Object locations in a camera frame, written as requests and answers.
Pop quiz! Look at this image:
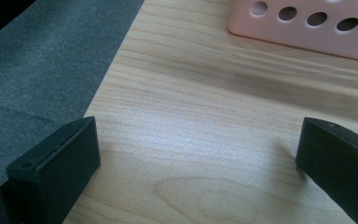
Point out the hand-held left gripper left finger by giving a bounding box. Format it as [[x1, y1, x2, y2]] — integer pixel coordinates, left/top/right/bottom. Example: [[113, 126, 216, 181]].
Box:
[[6, 116, 102, 224]]

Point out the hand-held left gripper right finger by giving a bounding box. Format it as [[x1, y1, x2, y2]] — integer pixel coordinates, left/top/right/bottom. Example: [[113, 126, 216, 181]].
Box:
[[295, 117, 358, 224]]

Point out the pink perforated plastic basket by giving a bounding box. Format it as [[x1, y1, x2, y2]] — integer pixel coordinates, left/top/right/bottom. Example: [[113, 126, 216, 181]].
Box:
[[227, 0, 358, 64]]

